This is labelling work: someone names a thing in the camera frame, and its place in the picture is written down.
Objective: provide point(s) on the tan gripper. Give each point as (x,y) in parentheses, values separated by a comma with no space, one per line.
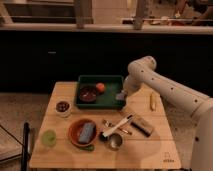
(127,92)

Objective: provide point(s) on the grey towel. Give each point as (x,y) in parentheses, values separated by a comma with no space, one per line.
(121,96)

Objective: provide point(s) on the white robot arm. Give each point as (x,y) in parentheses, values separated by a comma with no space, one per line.
(198,105)

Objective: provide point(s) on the metal cup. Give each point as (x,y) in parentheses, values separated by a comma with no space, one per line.
(115,141)

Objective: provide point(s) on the green plastic cup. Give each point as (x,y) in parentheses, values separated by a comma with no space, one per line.
(48,138)

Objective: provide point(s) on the green plastic tray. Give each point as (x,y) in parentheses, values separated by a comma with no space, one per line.
(105,100)

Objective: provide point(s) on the yellow banana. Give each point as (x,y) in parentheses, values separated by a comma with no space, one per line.
(152,101)

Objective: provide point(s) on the orange fruit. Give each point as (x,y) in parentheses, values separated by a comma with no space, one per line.
(100,87)

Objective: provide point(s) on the gold metal spoon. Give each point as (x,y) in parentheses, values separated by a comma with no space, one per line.
(109,124)

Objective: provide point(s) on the dark brown bowl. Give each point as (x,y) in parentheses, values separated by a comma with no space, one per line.
(88,94)

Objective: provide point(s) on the blue-grey sponge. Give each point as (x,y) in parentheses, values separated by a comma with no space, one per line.
(86,133)

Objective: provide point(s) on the green leafy vegetable toy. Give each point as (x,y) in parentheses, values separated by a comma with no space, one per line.
(89,148)

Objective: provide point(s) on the black chair frame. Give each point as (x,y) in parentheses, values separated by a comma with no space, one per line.
(25,154)

